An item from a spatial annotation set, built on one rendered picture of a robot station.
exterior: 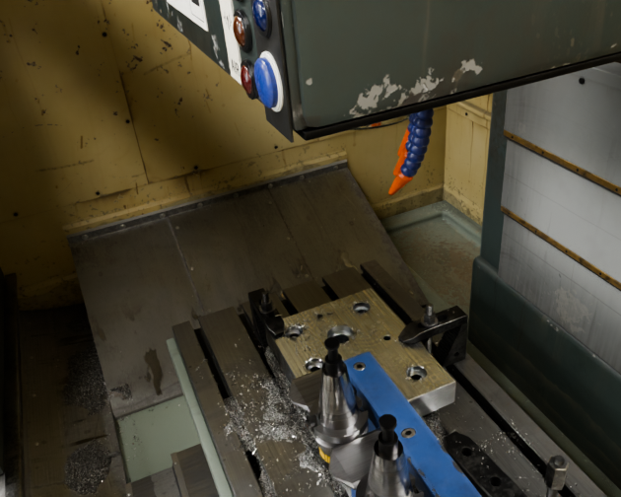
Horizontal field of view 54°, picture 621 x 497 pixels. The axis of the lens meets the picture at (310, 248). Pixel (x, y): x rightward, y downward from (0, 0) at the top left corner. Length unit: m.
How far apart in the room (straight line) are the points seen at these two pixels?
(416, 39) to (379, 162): 1.70
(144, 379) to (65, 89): 0.76
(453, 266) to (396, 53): 1.64
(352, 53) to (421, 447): 0.41
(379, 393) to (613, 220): 0.57
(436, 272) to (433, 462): 1.36
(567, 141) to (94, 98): 1.16
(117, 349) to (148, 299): 0.16
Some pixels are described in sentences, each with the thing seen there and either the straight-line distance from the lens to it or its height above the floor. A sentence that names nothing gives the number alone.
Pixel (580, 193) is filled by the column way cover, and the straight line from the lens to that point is 1.14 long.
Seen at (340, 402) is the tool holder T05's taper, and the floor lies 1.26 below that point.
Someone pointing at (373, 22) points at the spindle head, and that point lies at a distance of 0.37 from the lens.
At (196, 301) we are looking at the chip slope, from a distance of 1.70.
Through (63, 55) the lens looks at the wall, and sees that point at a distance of 1.69.
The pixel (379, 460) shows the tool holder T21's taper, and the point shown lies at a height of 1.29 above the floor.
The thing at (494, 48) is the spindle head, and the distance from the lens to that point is 0.42.
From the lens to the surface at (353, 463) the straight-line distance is 0.64.
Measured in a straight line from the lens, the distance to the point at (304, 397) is 0.70.
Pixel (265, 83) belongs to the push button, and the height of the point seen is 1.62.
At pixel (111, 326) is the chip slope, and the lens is 1.69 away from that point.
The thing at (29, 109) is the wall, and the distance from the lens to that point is 1.72.
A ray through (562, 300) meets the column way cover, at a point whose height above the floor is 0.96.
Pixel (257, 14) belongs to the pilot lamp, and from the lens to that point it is 0.37.
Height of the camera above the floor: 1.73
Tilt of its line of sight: 33 degrees down
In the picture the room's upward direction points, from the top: 6 degrees counter-clockwise
